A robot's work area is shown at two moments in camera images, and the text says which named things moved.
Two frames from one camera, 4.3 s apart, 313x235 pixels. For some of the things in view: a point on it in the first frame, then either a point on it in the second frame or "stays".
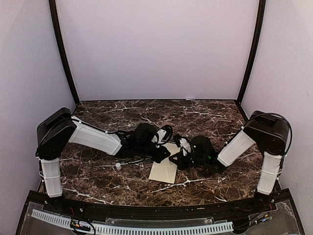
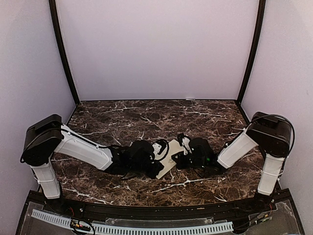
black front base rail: [92, 209] stays
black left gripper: [162, 154] → [158, 167]
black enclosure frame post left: [54, 12] stays
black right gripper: [181, 164] stays
